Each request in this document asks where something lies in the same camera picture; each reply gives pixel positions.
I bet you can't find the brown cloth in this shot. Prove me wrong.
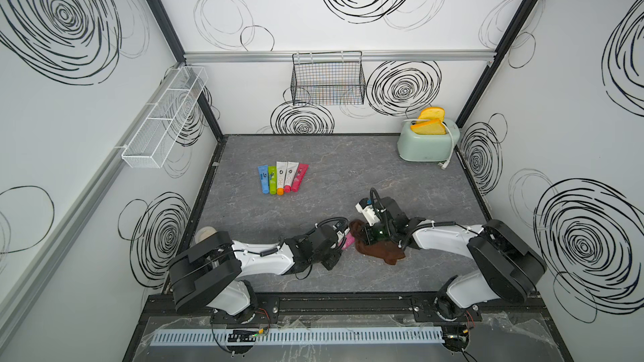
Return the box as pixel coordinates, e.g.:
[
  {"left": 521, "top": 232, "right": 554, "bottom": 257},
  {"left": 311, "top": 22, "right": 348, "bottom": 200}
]
[{"left": 349, "top": 220, "right": 406, "bottom": 266}]

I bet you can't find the magenta toothpaste tube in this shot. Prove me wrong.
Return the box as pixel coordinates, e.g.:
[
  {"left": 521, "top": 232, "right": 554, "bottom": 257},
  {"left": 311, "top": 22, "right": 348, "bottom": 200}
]
[{"left": 342, "top": 233, "right": 356, "bottom": 250}]

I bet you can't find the crimson pink toothpaste tube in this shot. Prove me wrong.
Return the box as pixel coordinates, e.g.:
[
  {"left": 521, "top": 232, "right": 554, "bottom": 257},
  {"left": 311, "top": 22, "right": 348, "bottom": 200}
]
[{"left": 291, "top": 164, "right": 309, "bottom": 192}]

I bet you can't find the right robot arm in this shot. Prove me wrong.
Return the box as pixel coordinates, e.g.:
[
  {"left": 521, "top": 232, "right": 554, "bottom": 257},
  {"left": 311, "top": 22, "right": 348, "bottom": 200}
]
[{"left": 355, "top": 191, "right": 547, "bottom": 321}]

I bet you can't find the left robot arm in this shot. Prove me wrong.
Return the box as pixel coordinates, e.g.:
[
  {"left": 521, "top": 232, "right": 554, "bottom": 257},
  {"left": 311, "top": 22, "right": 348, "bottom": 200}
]
[{"left": 169, "top": 217, "right": 350, "bottom": 317}]

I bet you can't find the white pink-cap toothpaste tube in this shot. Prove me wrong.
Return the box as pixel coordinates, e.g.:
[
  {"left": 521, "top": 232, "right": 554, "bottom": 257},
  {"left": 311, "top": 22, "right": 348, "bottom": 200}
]
[{"left": 284, "top": 162, "right": 299, "bottom": 193}]

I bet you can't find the green toothpaste tube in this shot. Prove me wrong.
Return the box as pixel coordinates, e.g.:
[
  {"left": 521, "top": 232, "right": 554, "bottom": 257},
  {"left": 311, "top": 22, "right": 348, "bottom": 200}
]
[{"left": 268, "top": 165, "right": 278, "bottom": 195}]

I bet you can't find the blue toothpaste tube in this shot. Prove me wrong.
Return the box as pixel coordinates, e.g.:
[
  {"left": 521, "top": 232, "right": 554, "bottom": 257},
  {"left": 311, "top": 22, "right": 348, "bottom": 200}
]
[{"left": 258, "top": 165, "right": 270, "bottom": 194}]

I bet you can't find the mint green toaster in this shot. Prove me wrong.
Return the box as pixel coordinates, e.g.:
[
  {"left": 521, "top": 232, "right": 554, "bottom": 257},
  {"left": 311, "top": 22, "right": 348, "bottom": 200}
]
[{"left": 397, "top": 119, "right": 461, "bottom": 163}]

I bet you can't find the yellow toast slice front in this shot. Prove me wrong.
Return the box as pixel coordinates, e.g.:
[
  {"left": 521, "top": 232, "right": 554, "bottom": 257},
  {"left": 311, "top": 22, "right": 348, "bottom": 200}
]
[{"left": 410, "top": 118, "right": 447, "bottom": 136}]

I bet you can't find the yellow toast slice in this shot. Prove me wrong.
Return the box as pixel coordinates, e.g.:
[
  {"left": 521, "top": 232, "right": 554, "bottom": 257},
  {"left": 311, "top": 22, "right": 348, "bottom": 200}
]
[
  {"left": 419, "top": 107, "right": 445, "bottom": 122},
  {"left": 410, "top": 118, "right": 447, "bottom": 136}
]

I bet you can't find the beige sponge roll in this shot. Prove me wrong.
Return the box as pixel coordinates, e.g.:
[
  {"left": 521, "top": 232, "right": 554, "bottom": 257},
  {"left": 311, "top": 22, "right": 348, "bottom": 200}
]
[{"left": 194, "top": 226, "right": 217, "bottom": 244}]

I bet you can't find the yellow toast slice back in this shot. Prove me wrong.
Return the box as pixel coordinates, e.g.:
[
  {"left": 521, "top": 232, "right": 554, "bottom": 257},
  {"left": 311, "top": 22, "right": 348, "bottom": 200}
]
[{"left": 419, "top": 107, "right": 445, "bottom": 122}]

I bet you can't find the black corrugated cable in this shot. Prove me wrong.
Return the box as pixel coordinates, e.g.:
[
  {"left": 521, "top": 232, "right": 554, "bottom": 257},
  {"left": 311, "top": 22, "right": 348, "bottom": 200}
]
[{"left": 315, "top": 216, "right": 350, "bottom": 235}]

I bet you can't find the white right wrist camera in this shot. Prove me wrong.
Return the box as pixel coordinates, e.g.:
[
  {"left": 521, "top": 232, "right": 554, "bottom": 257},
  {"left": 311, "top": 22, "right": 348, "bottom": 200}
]
[{"left": 356, "top": 198, "right": 381, "bottom": 226}]

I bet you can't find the white toaster cable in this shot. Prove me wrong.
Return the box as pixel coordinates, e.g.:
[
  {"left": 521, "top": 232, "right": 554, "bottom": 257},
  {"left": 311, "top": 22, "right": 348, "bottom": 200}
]
[{"left": 411, "top": 119, "right": 456, "bottom": 170}]

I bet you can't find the grey slotted cable duct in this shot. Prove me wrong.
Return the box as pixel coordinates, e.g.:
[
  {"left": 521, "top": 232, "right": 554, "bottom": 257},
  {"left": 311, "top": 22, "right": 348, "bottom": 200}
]
[{"left": 149, "top": 327, "right": 444, "bottom": 347}]

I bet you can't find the black wire wall basket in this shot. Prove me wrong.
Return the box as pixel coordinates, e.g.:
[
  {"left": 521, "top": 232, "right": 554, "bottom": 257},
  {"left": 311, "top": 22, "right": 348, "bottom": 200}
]
[{"left": 290, "top": 51, "right": 367, "bottom": 106}]

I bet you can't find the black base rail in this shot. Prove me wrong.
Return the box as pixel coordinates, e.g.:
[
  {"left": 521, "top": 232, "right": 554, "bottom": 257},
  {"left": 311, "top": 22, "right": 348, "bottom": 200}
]
[{"left": 139, "top": 292, "right": 482, "bottom": 323}]

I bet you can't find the white wire wall basket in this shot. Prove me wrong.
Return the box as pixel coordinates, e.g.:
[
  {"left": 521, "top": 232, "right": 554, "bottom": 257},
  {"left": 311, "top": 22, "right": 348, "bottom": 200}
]
[{"left": 122, "top": 65, "right": 208, "bottom": 169}]

